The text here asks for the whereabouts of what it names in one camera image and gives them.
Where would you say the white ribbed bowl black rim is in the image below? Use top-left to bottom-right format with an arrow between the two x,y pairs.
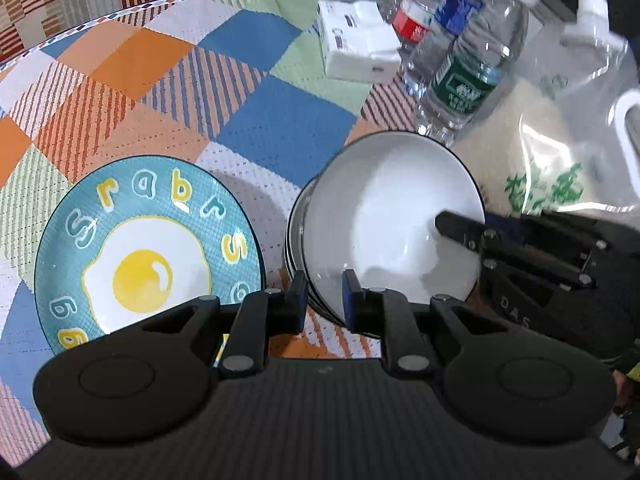
283,131 -> 486,325

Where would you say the teal fried egg plate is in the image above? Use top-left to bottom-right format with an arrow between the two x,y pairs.
34,155 -> 266,353

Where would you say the clear rice jug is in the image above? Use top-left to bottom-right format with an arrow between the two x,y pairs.
454,0 -> 639,228

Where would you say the water bottle green label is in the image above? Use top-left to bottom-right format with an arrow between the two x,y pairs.
416,0 -> 540,146

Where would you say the white tissue pack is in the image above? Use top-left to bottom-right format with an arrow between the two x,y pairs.
317,0 -> 401,84

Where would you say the water bottle blue label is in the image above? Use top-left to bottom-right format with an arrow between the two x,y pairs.
404,0 -> 484,100

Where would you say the colourful checkered tablecloth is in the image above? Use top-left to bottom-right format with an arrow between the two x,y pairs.
1,0 -> 414,465

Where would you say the water bottle red label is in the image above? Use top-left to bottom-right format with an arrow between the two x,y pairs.
377,0 -> 469,53

